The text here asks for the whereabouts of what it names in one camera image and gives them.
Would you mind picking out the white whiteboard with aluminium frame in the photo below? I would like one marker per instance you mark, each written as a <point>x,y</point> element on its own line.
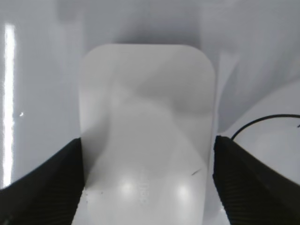
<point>253,45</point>

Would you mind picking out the white whiteboard eraser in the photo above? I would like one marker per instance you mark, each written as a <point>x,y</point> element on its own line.
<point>146,116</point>

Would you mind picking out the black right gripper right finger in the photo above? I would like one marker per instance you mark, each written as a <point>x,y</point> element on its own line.
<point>251,192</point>

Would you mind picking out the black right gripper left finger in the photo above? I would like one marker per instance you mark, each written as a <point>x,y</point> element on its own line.
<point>50,194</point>

